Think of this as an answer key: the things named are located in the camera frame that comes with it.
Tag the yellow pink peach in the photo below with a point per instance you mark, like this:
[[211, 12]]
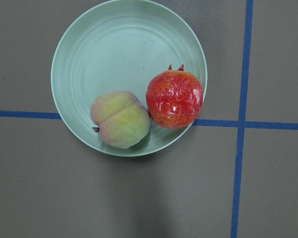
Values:
[[122, 120]]

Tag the red pomegranate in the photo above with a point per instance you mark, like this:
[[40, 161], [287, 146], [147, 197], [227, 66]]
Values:
[[174, 98]]

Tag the green plate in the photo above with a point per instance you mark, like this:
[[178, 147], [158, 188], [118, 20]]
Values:
[[121, 45]]

